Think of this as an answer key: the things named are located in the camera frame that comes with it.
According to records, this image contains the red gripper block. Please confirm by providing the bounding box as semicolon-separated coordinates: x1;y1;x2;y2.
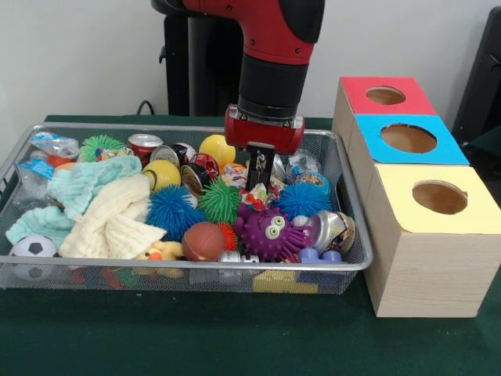
223;115;306;193

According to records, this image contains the colourful patterned cloth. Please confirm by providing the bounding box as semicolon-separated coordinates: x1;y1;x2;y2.
239;179;289;207

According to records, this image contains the shallow mesh bin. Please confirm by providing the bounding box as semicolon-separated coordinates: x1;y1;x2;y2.
0;121;375;295

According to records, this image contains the wooden box with three holes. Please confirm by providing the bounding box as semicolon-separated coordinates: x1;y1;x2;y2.
331;76;501;319

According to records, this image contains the green spiky rubber ball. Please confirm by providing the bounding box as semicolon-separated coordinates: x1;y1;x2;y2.
197;178;242;226

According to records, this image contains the blue spiky rubber ball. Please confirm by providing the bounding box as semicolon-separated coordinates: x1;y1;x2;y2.
272;182;333;221
146;184;207;243

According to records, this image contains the plain yellow ball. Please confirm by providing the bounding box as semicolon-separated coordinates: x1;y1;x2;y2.
198;134;236;168

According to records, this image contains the purple spiky monster toy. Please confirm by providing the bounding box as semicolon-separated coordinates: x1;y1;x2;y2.
234;203;314;263

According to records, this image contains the brown toy football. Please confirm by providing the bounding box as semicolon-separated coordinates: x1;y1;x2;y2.
180;222;227;262

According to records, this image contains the yellow smiley ball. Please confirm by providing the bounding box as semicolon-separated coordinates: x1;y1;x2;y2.
141;159;183;193

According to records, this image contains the cream waffle cloth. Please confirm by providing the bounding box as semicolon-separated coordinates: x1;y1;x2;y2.
58;174;168;260

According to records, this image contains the dark green table cloth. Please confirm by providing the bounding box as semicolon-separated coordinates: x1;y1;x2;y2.
0;114;501;376

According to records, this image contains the mint green cloth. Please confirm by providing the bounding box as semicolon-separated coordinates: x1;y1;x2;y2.
5;154;145;246

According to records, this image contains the dark green side-table cloth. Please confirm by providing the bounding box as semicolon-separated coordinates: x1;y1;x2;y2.
469;128;501;165

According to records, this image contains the black and white soccer ball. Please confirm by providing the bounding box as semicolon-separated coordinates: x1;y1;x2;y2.
8;234;59;281

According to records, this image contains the black stand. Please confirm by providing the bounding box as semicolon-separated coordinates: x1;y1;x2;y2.
452;5;501;148

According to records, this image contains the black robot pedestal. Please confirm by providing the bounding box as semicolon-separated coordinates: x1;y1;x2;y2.
158;11;246;118

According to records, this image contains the black cable by pedestal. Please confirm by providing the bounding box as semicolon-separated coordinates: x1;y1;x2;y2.
135;99;164;117

